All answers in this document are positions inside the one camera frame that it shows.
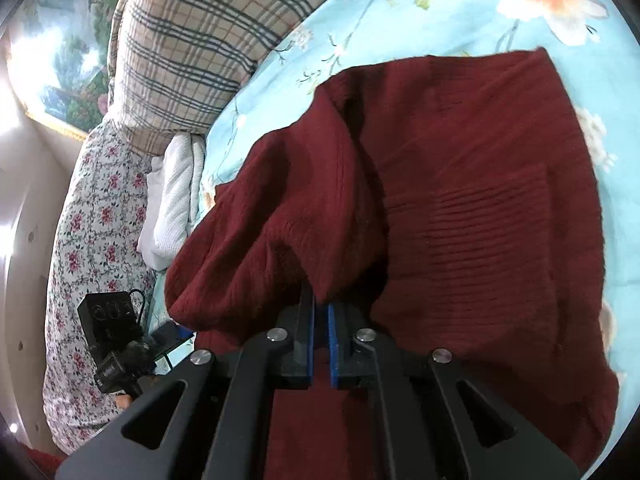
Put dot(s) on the white floral quilt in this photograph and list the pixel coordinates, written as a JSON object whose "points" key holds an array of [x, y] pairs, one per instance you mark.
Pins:
{"points": [[95, 220]]}

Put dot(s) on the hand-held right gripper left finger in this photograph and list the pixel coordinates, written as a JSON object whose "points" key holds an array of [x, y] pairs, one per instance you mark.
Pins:
{"points": [[309, 345]]}

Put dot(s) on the dark red knit sweater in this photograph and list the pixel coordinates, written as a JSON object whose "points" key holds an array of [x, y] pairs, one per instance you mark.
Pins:
{"points": [[450, 200]]}

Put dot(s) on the red cloth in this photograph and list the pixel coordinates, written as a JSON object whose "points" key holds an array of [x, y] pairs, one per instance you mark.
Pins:
{"points": [[42, 462]]}

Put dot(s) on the landscape wall poster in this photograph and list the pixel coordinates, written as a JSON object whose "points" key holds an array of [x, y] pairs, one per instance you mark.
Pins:
{"points": [[60, 55]]}

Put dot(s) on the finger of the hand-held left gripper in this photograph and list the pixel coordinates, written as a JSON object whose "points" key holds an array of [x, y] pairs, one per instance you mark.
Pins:
{"points": [[172, 337]]}

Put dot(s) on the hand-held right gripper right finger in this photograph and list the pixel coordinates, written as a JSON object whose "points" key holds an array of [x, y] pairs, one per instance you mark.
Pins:
{"points": [[334, 350]]}

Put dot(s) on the white towel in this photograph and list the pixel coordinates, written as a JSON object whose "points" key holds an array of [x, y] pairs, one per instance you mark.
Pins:
{"points": [[172, 200]]}

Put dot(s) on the light blue floral bed sheet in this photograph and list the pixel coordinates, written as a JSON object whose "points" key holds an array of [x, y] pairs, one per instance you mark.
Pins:
{"points": [[400, 20]]}

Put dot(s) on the beige plaid pillow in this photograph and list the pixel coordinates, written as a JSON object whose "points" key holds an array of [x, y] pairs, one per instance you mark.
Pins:
{"points": [[200, 50]]}

